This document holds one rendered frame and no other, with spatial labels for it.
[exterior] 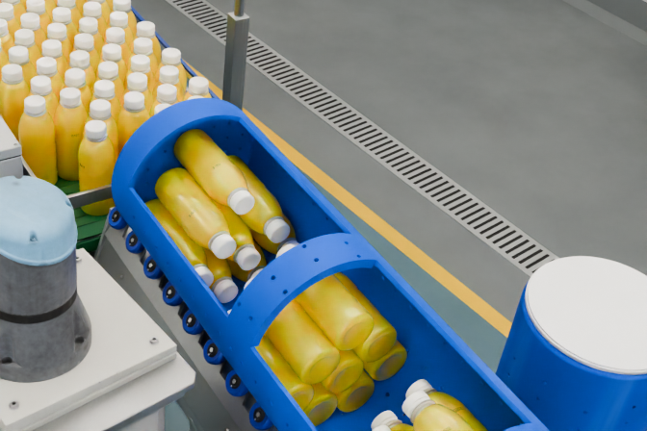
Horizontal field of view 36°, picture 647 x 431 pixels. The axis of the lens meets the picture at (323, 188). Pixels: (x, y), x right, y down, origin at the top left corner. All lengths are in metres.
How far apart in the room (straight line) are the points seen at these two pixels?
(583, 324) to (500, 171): 2.15
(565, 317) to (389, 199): 1.91
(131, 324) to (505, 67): 3.31
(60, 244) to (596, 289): 0.98
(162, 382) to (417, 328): 0.42
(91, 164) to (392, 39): 2.79
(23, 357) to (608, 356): 0.92
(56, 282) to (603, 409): 0.94
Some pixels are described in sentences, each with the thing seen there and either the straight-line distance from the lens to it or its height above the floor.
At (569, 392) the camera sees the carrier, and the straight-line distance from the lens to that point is 1.75.
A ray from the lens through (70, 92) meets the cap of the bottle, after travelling 2.02.
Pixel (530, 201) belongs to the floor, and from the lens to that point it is 3.76.
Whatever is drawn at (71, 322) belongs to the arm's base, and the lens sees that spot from 1.34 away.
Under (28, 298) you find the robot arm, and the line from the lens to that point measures 1.28.
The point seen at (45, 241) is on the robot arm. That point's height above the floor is 1.39.
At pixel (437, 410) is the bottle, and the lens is 1.36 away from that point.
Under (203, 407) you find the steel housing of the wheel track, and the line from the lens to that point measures 1.73.
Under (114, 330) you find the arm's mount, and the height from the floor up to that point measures 1.17.
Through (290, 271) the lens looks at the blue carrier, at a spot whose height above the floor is 1.22.
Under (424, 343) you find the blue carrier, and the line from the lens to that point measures 1.58.
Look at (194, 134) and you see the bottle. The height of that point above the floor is 1.18.
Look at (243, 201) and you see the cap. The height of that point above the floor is 1.16.
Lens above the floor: 2.20
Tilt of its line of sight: 38 degrees down
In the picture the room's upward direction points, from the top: 8 degrees clockwise
